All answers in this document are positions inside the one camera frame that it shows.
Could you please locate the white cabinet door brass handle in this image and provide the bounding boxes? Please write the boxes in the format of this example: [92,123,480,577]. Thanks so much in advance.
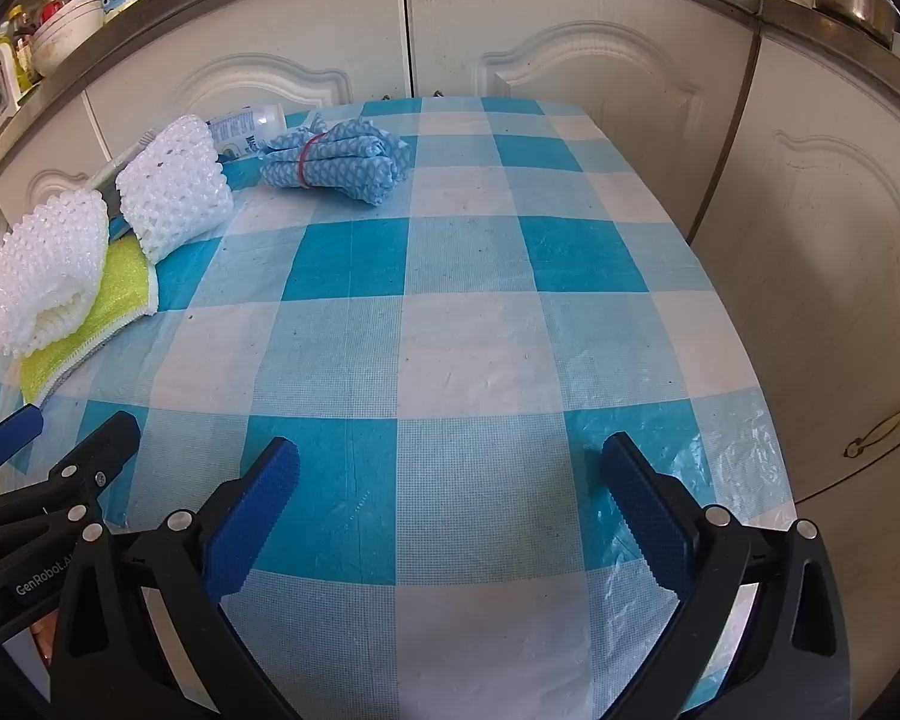
[686,34,900,507]

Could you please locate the white toothbrush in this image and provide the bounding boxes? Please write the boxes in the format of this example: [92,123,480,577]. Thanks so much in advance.
[86,131,158,188]

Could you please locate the yellow condiment bottle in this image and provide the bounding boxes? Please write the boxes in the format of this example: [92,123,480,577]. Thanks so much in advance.
[4,6,42,87]

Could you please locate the white ceramic bowl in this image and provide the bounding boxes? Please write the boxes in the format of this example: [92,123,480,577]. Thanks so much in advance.
[30,0,107,77]

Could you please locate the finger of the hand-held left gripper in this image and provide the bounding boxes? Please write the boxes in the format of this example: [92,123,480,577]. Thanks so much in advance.
[0,411,142,541]
[0,405,46,500]

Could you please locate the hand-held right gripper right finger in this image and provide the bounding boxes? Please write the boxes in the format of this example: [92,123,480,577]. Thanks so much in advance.
[600,433,852,720]

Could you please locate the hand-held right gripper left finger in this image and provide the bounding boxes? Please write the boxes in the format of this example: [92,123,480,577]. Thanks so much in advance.
[49,436,301,720]

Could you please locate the white foam net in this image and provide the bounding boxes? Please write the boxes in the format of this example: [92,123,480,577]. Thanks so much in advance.
[115,114,235,265]
[0,191,111,357]

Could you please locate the blue patterned cloth bundle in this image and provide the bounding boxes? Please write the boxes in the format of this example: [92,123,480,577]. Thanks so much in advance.
[259,112,413,207]

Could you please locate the blue checkered tablecloth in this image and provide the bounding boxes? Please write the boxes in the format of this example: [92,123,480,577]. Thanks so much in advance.
[0,96,796,720]

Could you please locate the white cabinet door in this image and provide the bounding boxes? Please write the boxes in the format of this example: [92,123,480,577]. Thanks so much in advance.
[0,94,117,222]
[82,0,412,188]
[403,0,764,245]

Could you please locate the yellow green sponge cloth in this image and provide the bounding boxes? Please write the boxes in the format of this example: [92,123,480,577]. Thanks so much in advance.
[19,240,160,402]

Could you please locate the white bottle blue label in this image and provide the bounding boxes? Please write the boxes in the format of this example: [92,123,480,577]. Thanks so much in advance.
[205,105,290,162]

